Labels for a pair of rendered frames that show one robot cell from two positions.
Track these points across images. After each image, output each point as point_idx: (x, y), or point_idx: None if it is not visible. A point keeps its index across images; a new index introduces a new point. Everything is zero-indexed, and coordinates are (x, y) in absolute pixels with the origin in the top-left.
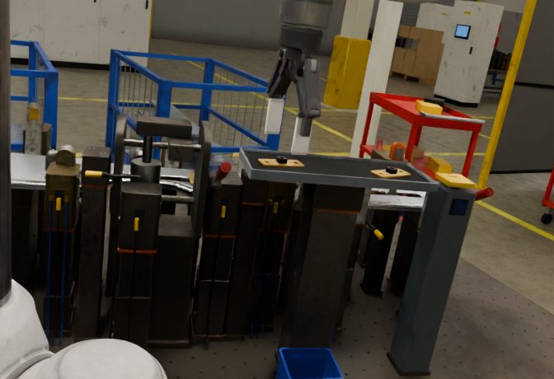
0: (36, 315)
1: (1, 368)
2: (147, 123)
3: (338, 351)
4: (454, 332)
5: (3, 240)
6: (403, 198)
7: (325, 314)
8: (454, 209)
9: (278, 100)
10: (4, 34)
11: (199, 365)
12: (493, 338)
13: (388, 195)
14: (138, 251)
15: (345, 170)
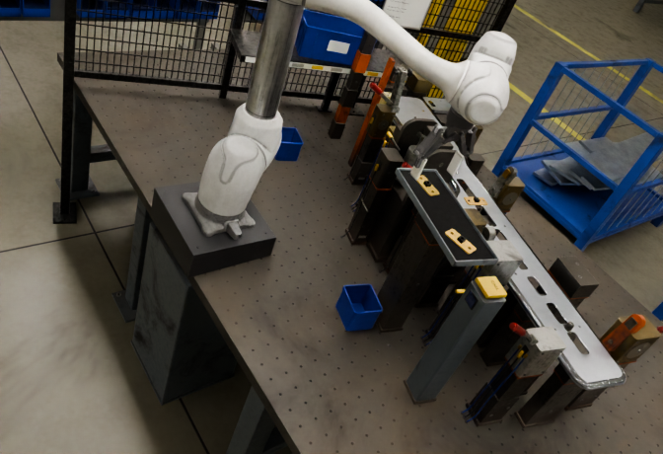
0: (268, 133)
1: (243, 133)
2: (428, 130)
3: (412, 345)
4: (488, 447)
5: (264, 97)
6: (560, 334)
7: (395, 292)
8: (467, 298)
9: (459, 154)
10: (282, 30)
11: (363, 267)
12: None
13: (558, 323)
14: (373, 183)
15: (442, 215)
